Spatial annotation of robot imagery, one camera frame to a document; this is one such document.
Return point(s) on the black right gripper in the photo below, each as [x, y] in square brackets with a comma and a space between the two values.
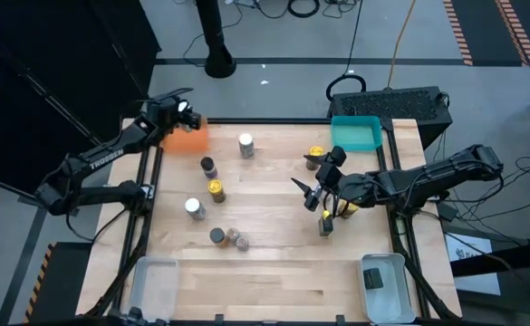
[344, 185]

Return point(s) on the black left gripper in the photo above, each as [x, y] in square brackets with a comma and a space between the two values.
[160, 115]

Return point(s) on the yellow-lid black spice can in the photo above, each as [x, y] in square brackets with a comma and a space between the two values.
[350, 210]
[316, 150]
[216, 189]

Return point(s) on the black-lid purple spice jar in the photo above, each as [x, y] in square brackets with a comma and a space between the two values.
[209, 167]

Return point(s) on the dark green pepper tin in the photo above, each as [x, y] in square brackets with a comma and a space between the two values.
[325, 226]
[373, 278]

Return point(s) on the small glass saffron jar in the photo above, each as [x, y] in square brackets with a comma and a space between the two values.
[233, 234]
[243, 243]

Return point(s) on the black-lid orange spice jar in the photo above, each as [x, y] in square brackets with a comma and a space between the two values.
[218, 236]

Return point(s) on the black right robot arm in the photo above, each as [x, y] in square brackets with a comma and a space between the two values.
[450, 169]

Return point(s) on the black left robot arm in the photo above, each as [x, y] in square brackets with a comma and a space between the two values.
[106, 158]

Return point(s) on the orange plastic bin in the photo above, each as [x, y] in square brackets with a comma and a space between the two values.
[187, 142]

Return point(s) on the teal plastic bin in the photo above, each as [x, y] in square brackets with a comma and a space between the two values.
[355, 136]

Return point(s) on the black pole base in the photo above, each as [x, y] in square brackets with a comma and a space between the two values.
[217, 54]

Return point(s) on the black perforated computer case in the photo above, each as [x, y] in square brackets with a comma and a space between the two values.
[391, 106]

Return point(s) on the black power adapter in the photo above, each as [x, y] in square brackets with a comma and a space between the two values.
[447, 211]

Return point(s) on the grey plastic bin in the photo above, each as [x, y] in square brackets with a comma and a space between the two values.
[391, 303]
[153, 290]

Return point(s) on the black curtain partition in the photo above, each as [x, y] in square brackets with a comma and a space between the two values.
[42, 68]

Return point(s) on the black curtain stand foot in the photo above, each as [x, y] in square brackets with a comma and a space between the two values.
[2, 185]

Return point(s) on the black beam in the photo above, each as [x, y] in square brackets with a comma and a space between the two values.
[509, 256]

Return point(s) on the black mat yellow-striped edge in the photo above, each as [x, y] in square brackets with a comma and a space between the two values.
[65, 280]

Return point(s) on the black mat orange-striped edges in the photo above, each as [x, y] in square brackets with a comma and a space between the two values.
[486, 27]

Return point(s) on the black aluminium table frame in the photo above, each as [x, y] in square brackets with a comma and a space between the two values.
[269, 121]

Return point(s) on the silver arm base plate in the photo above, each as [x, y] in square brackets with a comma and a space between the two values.
[148, 192]

